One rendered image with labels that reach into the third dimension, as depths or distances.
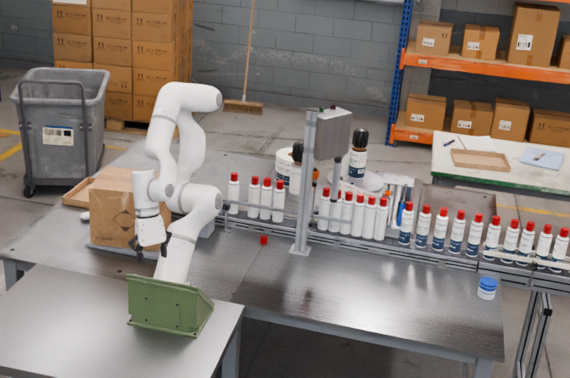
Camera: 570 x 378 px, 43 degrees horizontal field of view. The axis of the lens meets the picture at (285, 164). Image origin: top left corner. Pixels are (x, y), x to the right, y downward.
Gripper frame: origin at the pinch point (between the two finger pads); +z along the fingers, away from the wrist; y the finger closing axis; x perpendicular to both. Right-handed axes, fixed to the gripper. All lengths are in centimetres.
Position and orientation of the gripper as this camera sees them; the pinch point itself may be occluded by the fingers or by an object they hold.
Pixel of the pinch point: (152, 258)
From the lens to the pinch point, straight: 260.9
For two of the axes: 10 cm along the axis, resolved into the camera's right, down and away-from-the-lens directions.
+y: 7.8, -1.5, 6.1
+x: -6.2, -0.6, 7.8
